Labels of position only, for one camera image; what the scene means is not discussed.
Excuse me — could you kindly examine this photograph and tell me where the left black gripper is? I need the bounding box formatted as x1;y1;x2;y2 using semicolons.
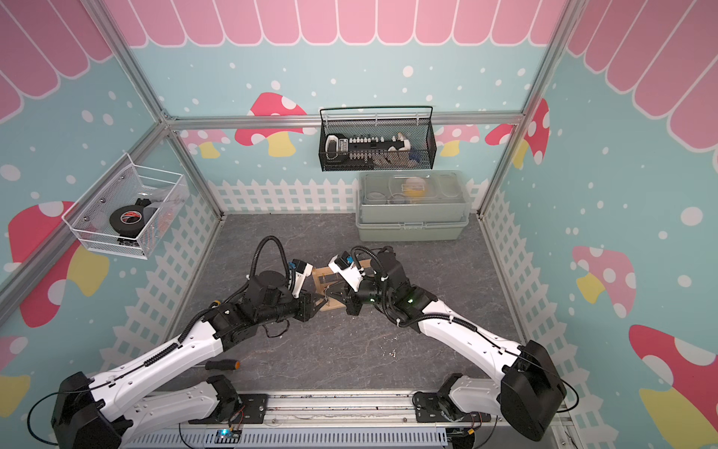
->
258;288;329;326

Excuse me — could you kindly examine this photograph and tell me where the wooden jewelry display stand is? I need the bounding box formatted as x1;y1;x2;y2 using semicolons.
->
312;259;373;316

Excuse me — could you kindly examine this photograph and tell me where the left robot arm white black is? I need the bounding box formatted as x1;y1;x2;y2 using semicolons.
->
50;236;326;448

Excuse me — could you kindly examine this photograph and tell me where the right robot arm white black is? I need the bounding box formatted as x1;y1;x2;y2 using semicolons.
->
325;246;574;442

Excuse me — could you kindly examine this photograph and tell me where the green plastic storage box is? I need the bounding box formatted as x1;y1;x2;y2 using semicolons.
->
355;170;472;242

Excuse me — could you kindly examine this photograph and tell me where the yellow black screwdriver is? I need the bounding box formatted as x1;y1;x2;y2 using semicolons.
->
196;359;241;372

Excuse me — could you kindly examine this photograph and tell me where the yellow item in box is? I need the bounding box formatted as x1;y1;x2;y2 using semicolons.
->
402;177;428;198

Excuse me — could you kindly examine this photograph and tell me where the white black device in basket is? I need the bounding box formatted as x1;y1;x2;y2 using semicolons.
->
319;133;412;167

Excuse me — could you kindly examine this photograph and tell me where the green circuit board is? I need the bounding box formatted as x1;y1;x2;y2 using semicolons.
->
214;428;242;445

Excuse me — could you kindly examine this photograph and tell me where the black tape roll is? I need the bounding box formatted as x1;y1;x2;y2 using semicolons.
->
110;205;146;239

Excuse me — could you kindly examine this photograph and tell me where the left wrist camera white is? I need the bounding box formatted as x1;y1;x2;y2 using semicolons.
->
289;259;313;299

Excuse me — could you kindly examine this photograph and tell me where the black wire mesh basket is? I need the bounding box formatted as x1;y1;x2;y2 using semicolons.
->
318;106;437;171

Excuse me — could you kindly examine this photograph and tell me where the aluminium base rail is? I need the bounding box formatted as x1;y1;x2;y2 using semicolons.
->
128;390;581;448

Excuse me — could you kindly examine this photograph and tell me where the white wire basket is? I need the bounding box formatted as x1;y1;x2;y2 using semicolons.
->
62;155;190;260

